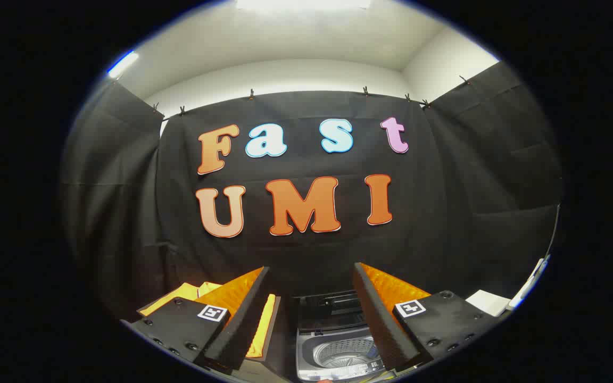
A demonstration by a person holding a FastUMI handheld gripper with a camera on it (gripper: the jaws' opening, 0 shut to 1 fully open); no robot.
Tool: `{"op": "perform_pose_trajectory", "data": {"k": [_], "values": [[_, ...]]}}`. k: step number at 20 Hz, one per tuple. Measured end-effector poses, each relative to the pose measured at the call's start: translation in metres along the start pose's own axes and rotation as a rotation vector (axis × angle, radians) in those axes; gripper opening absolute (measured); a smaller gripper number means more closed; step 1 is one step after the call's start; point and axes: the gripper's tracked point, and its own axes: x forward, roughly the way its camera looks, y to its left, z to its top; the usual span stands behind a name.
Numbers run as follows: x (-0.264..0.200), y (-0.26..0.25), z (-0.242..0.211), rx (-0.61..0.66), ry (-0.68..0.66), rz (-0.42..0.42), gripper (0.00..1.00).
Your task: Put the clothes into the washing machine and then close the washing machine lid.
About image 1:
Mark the white flat panel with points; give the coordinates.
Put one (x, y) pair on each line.
(487, 303)

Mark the black backdrop cloth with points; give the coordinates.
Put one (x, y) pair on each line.
(312, 255)

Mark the ceiling light panel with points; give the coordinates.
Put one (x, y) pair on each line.
(301, 3)

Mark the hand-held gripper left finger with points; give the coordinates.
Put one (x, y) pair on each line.
(240, 324)

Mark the yellow orange shirt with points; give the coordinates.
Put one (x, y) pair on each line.
(179, 293)

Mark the grey washing machine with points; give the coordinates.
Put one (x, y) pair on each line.
(333, 354)

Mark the ceiling light strip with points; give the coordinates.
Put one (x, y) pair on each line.
(123, 64)

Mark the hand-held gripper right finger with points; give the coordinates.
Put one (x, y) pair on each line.
(378, 319)

